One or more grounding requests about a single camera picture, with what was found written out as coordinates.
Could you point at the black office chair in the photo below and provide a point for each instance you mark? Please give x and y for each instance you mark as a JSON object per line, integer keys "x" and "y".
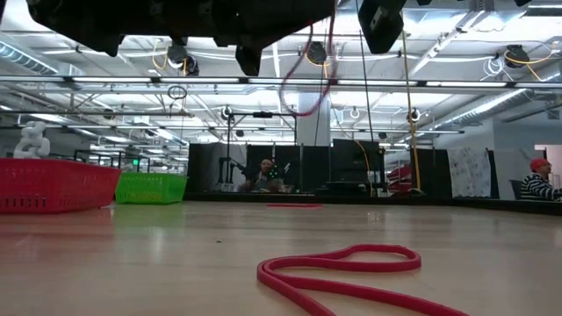
{"x": 516, "y": 188}

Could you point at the green plastic basket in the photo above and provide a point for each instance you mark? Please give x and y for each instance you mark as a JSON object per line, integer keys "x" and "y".
{"x": 151, "y": 188}

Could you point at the black camera rig frame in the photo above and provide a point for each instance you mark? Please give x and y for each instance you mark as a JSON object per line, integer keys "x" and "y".
{"x": 262, "y": 115}

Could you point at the black tabletop robot arm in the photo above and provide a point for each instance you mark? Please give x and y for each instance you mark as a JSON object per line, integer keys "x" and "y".
{"x": 230, "y": 169}

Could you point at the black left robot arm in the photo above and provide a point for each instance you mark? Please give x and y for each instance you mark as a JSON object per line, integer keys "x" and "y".
{"x": 110, "y": 17}

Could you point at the person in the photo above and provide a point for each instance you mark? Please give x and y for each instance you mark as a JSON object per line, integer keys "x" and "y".
{"x": 540, "y": 186}
{"x": 263, "y": 180}

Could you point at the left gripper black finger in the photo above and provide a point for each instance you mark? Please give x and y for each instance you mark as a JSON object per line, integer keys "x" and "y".
{"x": 298, "y": 28}
{"x": 298, "y": 9}

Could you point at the red plastic basket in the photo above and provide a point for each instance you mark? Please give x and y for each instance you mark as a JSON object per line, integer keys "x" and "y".
{"x": 57, "y": 186}

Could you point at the black partition panel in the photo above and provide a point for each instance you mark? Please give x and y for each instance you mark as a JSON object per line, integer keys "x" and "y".
{"x": 202, "y": 167}
{"x": 432, "y": 173}
{"x": 307, "y": 167}

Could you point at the black computer monitor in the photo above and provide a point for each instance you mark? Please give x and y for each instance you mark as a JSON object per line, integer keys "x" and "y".
{"x": 355, "y": 162}

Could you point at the white building pillar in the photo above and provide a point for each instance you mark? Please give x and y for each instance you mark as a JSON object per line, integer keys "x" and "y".
{"x": 314, "y": 127}

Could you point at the red storage rack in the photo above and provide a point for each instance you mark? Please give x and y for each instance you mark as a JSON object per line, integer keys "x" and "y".
{"x": 399, "y": 180}

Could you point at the small hanging reel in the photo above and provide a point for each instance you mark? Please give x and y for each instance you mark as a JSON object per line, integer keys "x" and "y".
{"x": 226, "y": 113}
{"x": 413, "y": 115}
{"x": 355, "y": 113}

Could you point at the white robot figure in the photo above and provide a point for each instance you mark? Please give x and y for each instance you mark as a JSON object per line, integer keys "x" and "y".
{"x": 31, "y": 142}

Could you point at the white patterned cloth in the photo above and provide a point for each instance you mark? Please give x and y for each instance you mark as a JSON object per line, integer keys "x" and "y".
{"x": 470, "y": 171}

